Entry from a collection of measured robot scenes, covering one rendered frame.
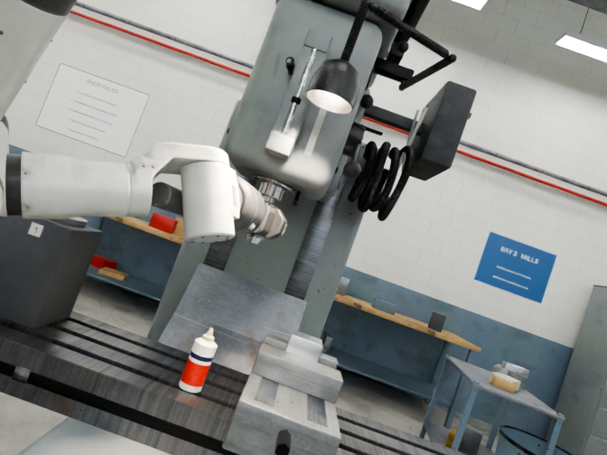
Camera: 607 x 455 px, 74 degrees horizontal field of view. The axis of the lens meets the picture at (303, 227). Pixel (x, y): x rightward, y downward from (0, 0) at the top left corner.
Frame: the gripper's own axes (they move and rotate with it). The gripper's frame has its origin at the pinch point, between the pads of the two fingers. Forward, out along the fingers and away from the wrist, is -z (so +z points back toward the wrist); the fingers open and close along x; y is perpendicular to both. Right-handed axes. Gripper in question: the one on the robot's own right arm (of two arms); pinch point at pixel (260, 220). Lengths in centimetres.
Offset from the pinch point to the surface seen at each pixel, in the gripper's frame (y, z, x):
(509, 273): -64, -471, -155
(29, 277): 23.6, 12.9, 31.7
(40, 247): 18.1, 13.0, 31.9
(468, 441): 84, -239, -109
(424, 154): -29.8, -26.3, -23.9
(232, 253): 9.8, -34.0, 17.0
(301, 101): -19.8, 12.3, -3.9
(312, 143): -14.9, 7.8, -6.7
